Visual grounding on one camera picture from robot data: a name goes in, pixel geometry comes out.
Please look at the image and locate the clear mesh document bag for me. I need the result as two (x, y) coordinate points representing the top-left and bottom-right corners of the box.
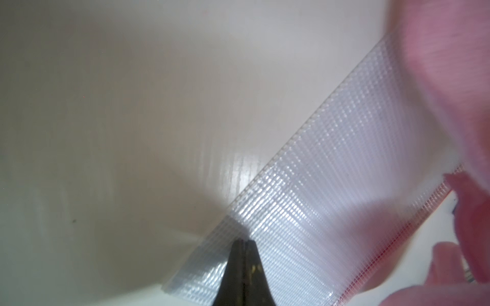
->
(164, 29), (459, 305)

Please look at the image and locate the pink wiping cloth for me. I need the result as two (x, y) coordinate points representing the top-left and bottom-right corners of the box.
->
(384, 1), (489, 305)

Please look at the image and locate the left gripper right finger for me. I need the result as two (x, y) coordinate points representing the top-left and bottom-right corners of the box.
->
(244, 240), (276, 306)

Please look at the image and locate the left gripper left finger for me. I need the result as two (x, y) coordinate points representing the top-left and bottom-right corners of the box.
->
(213, 239), (246, 306)

